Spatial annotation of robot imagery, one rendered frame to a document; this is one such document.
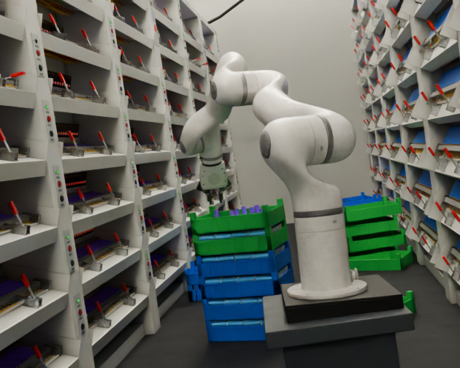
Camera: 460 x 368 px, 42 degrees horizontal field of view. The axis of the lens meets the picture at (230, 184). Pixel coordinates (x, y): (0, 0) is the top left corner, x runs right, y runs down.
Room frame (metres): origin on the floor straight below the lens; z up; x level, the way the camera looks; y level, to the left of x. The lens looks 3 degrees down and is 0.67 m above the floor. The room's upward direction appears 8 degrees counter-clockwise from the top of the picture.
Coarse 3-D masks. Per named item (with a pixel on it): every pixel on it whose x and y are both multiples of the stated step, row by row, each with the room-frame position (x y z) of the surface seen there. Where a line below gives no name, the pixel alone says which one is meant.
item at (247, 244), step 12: (264, 228) 2.06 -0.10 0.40; (204, 240) 2.15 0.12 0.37; (216, 240) 2.13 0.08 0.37; (228, 240) 2.12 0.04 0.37; (240, 240) 2.10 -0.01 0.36; (252, 240) 2.08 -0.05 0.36; (264, 240) 2.07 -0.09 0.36; (276, 240) 2.10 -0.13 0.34; (204, 252) 2.15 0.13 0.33; (216, 252) 2.14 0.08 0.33; (228, 252) 2.12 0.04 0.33; (240, 252) 2.10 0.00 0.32
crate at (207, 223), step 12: (264, 204) 2.07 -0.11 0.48; (192, 216) 2.16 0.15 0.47; (204, 216) 2.28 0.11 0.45; (228, 216) 2.11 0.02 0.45; (240, 216) 2.09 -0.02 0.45; (252, 216) 2.08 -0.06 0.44; (264, 216) 2.06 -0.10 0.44; (276, 216) 2.14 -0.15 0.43; (192, 228) 2.17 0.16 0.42; (204, 228) 2.15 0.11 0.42; (216, 228) 2.13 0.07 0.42; (228, 228) 2.11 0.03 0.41; (240, 228) 2.10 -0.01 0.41; (252, 228) 2.08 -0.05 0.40
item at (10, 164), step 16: (0, 128) 1.54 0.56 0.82; (0, 144) 1.70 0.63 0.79; (16, 144) 1.70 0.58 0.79; (32, 144) 1.69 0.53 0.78; (48, 144) 1.68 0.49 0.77; (0, 160) 1.51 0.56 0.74; (16, 160) 1.54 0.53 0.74; (32, 160) 1.62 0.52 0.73; (0, 176) 1.45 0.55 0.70; (16, 176) 1.53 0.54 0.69; (32, 176) 1.61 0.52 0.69
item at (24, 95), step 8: (0, 72) 1.70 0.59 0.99; (8, 72) 1.69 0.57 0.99; (16, 72) 1.69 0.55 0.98; (16, 80) 1.67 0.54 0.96; (24, 80) 1.69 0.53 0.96; (32, 80) 1.68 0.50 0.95; (0, 88) 1.50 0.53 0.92; (8, 88) 1.54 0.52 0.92; (16, 88) 1.68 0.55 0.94; (24, 88) 1.69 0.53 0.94; (32, 88) 1.68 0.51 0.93; (0, 96) 1.50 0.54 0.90; (8, 96) 1.54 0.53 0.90; (16, 96) 1.58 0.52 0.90; (24, 96) 1.62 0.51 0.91; (32, 96) 1.67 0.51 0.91; (0, 104) 1.51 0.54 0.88; (8, 104) 1.55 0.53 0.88; (16, 104) 1.59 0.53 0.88; (24, 104) 1.63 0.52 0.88; (32, 104) 1.67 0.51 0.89
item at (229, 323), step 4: (216, 320) 2.19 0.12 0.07; (220, 320) 2.18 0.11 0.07; (224, 320) 2.17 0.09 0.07; (228, 320) 2.18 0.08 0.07; (232, 320) 2.16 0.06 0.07; (236, 320) 2.16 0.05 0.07; (240, 320) 2.15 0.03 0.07; (244, 320) 2.14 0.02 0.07; (248, 320) 2.14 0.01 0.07; (252, 320) 2.13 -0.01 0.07; (256, 320) 2.11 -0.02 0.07; (260, 320) 2.11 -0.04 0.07; (212, 324) 2.17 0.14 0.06; (216, 324) 2.16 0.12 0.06; (220, 324) 2.15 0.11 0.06; (224, 324) 2.15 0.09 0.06; (228, 324) 2.14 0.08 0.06; (232, 324) 2.14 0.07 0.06; (236, 324) 2.13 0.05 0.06; (240, 324) 2.13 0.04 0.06; (244, 324) 2.12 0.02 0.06; (248, 324) 2.11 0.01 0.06; (252, 324) 2.11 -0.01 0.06; (256, 324) 2.10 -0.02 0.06; (260, 324) 2.10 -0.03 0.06
